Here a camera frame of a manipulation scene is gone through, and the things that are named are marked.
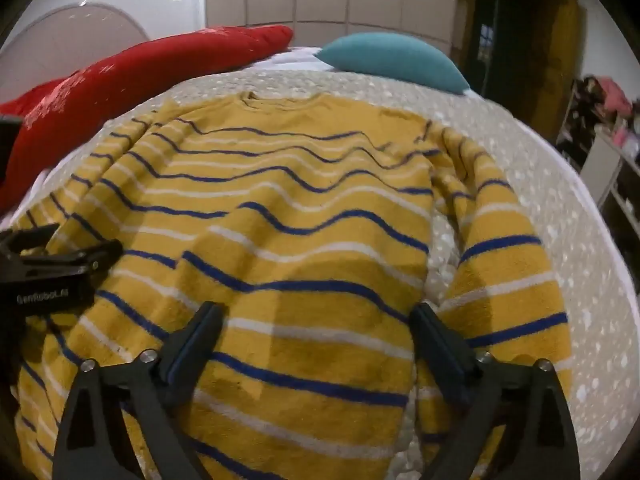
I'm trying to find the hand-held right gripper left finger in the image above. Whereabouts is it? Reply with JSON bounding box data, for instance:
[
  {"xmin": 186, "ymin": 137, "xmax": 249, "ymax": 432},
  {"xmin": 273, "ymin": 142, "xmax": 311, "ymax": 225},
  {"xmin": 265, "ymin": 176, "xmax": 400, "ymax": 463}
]
[{"xmin": 52, "ymin": 301, "xmax": 224, "ymax": 480}]

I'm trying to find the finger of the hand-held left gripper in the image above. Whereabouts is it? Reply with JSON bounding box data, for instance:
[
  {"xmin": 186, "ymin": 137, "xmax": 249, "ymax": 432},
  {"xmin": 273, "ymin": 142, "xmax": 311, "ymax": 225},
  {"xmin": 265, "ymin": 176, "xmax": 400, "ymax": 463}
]
[
  {"xmin": 0, "ymin": 239, "xmax": 124, "ymax": 286},
  {"xmin": 0, "ymin": 224, "xmax": 61, "ymax": 257}
]

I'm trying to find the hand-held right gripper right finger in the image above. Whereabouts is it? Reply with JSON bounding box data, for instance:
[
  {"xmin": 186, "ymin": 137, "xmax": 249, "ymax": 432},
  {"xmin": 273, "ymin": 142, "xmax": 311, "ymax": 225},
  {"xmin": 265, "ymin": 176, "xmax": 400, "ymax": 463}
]
[{"xmin": 409, "ymin": 302, "xmax": 581, "ymax": 480}]

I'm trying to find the yellow striped sweater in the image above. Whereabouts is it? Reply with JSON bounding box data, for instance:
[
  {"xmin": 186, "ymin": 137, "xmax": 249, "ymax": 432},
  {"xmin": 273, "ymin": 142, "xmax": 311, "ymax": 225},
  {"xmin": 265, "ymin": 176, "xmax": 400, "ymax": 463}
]
[{"xmin": 10, "ymin": 91, "xmax": 573, "ymax": 480}]

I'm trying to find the red pillow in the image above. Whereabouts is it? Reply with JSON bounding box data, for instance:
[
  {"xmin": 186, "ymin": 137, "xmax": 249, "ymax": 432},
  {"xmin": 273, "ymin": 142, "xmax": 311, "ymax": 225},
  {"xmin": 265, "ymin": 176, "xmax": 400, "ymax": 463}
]
[{"xmin": 0, "ymin": 24, "xmax": 294, "ymax": 212}]

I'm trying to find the beige dotted blanket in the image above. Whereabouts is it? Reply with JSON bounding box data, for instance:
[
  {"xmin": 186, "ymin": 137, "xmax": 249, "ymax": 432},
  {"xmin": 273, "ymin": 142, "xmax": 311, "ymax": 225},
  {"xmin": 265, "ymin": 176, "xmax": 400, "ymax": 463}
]
[{"xmin": 47, "ymin": 67, "xmax": 640, "ymax": 480}]

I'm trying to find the white rounded headboard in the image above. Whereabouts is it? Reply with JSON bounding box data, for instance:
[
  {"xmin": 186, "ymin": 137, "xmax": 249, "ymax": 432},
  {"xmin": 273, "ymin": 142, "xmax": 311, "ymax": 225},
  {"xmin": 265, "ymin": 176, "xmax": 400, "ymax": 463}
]
[{"xmin": 0, "ymin": 3, "xmax": 151, "ymax": 81}]

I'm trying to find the white cluttered shelf unit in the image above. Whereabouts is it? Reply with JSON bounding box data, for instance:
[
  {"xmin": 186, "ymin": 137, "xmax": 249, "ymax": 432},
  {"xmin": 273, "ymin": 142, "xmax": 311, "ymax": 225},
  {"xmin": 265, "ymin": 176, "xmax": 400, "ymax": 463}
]
[{"xmin": 555, "ymin": 75, "xmax": 640, "ymax": 261}]

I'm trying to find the teal pillow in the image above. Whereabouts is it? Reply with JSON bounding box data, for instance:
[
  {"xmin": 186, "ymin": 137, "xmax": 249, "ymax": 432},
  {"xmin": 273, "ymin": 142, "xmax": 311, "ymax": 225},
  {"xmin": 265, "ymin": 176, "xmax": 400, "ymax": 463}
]
[{"xmin": 317, "ymin": 32, "xmax": 472, "ymax": 96}]

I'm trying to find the pink cloth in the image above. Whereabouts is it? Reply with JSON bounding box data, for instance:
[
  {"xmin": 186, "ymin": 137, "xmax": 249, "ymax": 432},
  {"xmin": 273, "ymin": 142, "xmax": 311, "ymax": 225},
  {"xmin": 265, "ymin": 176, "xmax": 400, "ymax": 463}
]
[{"xmin": 599, "ymin": 77, "xmax": 635, "ymax": 117}]

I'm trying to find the dark doorway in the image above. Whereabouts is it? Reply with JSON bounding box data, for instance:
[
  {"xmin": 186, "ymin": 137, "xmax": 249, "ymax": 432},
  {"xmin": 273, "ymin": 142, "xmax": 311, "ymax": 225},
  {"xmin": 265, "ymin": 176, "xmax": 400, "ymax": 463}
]
[{"xmin": 457, "ymin": 0, "xmax": 587, "ymax": 147}]

